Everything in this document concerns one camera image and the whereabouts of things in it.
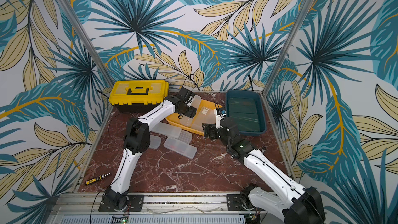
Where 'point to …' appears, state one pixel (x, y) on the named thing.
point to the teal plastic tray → (247, 107)
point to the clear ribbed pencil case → (185, 136)
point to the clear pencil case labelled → (197, 124)
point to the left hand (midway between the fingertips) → (190, 112)
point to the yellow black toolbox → (138, 96)
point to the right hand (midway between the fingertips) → (210, 122)
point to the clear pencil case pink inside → (181, 148)
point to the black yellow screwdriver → (98, 178)
